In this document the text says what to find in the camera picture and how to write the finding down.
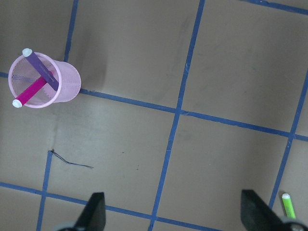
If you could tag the pink marker pen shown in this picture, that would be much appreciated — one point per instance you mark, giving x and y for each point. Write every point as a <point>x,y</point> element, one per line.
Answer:
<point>30,92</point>

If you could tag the green marker pen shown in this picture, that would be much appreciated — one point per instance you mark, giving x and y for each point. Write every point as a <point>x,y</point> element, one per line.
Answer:
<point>288,205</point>

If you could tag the purple marker pen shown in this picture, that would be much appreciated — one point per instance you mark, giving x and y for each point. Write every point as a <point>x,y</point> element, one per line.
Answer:
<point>33,59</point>

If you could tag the pink mesh cup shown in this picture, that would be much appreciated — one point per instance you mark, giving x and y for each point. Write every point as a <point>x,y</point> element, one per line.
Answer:
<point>68,77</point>

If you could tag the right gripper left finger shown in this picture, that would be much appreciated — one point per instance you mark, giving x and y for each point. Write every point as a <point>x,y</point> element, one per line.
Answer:
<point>92,217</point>

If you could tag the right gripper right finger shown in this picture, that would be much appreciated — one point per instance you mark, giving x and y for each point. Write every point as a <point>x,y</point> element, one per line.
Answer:
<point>256,215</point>

